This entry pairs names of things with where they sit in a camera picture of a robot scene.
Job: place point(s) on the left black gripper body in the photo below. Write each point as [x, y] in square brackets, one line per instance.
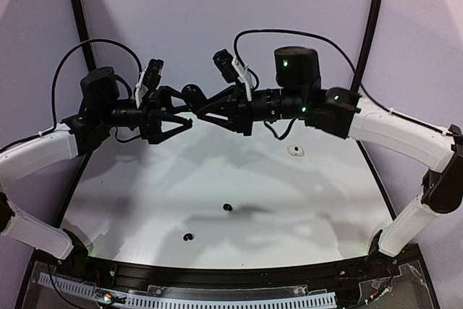
[147, 115]

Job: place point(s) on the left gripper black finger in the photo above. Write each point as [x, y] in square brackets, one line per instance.
[178, 125]
[171, 99]

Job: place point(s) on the white earbud charging case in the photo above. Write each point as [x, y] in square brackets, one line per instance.
[296, 151]

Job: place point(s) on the black front aluminium rail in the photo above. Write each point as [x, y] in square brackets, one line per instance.
[331, 274]

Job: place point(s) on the black frame post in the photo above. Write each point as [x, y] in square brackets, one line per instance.
[83, 34]
[367, 41]

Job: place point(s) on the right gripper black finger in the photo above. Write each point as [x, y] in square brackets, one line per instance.
[221, 121]
[225, 96]

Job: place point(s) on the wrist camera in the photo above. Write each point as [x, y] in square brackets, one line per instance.
[233, 71]
[148, 81]

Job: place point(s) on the left black frame post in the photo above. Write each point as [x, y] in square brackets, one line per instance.
[83, 34]

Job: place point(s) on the black earbud charging case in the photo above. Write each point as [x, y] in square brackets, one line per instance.
[194, 97]

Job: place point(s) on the right black frame post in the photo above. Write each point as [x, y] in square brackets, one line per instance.
[367, 41]

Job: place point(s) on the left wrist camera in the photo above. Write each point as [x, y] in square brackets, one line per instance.
[148, 81]

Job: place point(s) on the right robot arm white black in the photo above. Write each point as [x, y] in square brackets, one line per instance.
[345, 114]

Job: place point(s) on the black earbud front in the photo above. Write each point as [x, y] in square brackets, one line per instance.
[188, 237]

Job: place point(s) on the black earbud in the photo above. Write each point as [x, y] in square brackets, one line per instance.
[227, 207]
[188, 237]

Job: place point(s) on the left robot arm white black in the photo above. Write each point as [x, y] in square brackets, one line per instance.
[73, 137]

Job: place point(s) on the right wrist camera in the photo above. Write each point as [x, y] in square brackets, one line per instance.
[233, 71]

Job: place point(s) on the white slotted cable duct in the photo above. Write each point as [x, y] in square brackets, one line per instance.
[175, 297]

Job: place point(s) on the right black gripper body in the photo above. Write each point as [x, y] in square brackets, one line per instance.
[241, 110]

